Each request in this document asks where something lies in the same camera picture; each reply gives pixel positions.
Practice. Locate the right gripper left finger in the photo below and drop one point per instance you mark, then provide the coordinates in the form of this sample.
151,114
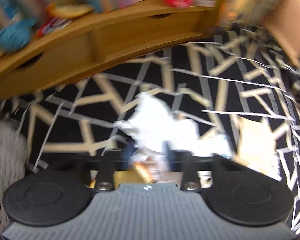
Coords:
106,166

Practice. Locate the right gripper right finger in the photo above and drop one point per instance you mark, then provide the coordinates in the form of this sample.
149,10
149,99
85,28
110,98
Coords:
184,162

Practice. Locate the white tissue paper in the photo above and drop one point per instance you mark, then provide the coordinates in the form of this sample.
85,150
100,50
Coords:
152,126

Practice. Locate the black white geometric tablecloth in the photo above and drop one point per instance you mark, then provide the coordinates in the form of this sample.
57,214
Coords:
239,74

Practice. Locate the white woven basket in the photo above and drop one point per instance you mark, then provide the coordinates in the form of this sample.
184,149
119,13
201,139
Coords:
13,156

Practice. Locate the wooden desk shelf organizer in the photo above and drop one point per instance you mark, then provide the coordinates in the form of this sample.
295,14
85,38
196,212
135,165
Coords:
96,42

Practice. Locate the blue plush toy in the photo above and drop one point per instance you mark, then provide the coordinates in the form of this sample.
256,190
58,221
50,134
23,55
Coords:
16,36

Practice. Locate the yellow lemon slice ornament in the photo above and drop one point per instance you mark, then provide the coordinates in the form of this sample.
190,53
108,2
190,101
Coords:
68,11

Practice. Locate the brown kraft sketchbook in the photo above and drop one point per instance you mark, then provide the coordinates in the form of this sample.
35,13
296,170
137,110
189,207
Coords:
283,23

